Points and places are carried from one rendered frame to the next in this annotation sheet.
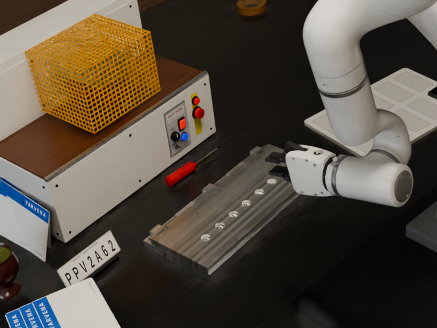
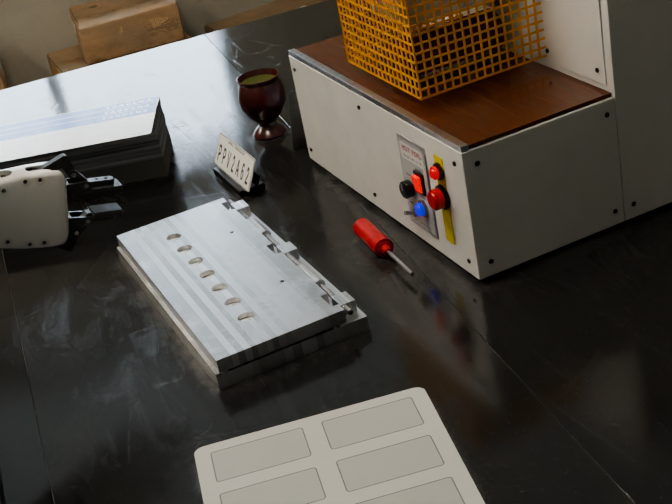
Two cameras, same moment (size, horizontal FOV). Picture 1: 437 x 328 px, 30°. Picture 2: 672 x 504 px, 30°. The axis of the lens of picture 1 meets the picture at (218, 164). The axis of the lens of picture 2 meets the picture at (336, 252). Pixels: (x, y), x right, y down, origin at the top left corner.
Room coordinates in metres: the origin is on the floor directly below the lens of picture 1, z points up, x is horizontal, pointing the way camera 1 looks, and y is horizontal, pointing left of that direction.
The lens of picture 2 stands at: (2.30, -1.36, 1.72)
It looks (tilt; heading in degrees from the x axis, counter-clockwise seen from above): 27 degrees down; 115
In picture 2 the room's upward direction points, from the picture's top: 12 degrees counter-clockwise
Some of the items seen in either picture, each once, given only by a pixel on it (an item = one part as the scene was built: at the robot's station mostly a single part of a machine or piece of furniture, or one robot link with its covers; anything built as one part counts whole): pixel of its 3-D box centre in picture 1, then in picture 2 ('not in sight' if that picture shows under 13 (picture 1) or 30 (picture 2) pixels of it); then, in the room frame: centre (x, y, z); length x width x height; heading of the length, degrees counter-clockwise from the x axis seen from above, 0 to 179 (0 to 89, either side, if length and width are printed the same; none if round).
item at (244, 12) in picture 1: (251, 5); not in sight; (2.62, -0.19, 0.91); 0.10 x 0.10 x 0.02
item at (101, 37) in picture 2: not in sight; (126, 22); (-0.27, 2.71, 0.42); 0.41 x 0.36 x 0.15; 38
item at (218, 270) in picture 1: (237, 205); (231, 280); (1.52, -0.03, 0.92); 0.44 x 0.21 x 0.04; 135
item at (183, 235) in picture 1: (238, 202); (226, 272); (1.52, -0.04, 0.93); 0.44 x 0.19 x 0.02; 135
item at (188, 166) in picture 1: (192, 165); (385, 249); (1.72, 0.07, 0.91); 0.18 x 0.03 x 0.03; 131
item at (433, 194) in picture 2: (199, 113); (437, 199); (1.81, 0.03, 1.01); 0.03 x 0.02 x 0.03; 135
